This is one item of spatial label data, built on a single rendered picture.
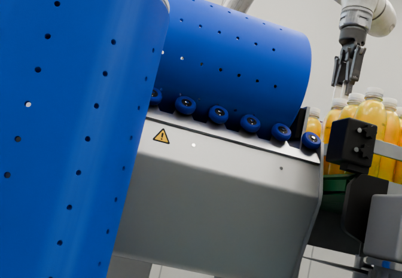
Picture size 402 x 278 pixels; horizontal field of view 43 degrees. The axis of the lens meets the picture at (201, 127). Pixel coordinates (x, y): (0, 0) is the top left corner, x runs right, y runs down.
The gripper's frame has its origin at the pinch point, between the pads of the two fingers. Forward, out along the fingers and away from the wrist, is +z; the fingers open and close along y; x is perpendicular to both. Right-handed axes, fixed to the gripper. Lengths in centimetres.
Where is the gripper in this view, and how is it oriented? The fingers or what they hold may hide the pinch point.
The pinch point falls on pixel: (341, 97)
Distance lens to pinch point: 150.1
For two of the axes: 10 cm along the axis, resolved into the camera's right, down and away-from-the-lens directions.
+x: 9.4, 2.5, 2.3
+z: -2.2, 9.6, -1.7
